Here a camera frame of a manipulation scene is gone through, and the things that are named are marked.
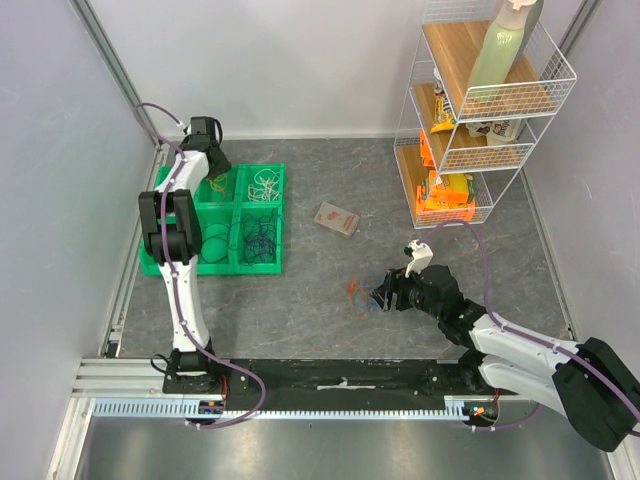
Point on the white snack package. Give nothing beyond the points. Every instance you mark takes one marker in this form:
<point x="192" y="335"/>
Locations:
<point x="496" y="133"/>

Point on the yellow snack pack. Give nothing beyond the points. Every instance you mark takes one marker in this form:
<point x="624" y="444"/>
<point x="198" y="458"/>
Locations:
<point x="454" y="188"/>

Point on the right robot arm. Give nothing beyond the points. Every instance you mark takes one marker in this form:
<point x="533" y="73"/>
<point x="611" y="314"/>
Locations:
<point x="586" y="383"/>

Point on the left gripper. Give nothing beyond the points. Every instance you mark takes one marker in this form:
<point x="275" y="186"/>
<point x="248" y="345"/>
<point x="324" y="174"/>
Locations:
<point x="224" y="164"/>

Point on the small grey red box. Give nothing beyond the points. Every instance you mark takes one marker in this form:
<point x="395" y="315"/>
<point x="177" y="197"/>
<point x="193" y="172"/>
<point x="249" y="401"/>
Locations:
<point x="337" y="219"/>

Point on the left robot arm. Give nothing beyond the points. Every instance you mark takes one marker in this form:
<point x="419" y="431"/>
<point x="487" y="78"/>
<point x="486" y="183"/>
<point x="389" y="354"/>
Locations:
<point x="172" y="236"/>

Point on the orange snack box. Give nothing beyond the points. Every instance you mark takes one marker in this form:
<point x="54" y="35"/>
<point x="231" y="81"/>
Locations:
<point x="426" y="202"/>

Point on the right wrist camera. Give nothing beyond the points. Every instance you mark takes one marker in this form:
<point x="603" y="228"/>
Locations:
<point x="420" y="255"/>

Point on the yellow snack bag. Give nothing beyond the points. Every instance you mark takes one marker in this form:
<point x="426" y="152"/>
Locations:
<point x="444" y="118"/>

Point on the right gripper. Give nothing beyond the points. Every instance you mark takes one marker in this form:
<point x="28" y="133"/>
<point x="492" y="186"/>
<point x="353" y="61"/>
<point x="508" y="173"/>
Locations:
<point x="395" y="291"/>

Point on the green spray bottle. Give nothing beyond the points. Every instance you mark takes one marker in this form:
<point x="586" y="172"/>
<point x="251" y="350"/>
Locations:
<point x="503" y="46"/>

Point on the grey slotted cable duct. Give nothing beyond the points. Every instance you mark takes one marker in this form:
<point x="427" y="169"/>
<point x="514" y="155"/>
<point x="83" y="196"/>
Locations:
<point x="197" y="410"/>

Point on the white wire shelf rack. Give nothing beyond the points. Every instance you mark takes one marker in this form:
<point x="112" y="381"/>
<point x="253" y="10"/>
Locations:
<point x="459" y="147"/>

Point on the green compartment tray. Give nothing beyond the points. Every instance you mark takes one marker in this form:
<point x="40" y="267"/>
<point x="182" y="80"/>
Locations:
<point x="242" y="221"/>

